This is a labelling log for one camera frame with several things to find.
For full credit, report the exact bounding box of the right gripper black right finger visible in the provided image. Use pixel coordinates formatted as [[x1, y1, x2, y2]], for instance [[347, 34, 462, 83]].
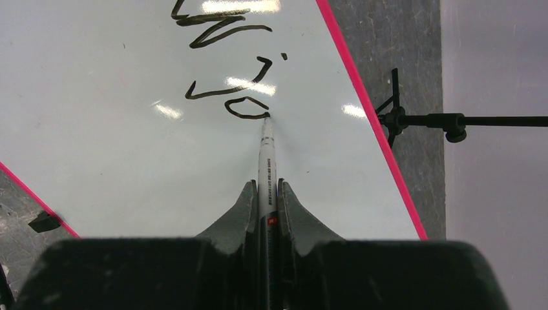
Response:
[[277, 180, 509, 309]]

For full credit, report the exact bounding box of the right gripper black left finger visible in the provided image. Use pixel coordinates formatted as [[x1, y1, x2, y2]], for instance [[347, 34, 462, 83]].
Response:
[[14, 181, 259, 309]]

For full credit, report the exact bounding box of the whiteboard with pink frame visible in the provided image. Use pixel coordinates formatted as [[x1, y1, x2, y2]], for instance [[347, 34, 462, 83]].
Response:
[[1, 1, 427, 239]]

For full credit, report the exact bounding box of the black whiteboard clip foot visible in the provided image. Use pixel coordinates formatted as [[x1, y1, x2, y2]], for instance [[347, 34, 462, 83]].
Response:
[[28, 211, 61, 233]]

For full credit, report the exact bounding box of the black microphone tripod stand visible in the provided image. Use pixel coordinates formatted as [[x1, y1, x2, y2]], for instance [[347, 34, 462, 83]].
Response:
[[375, 68, 547, 147]]

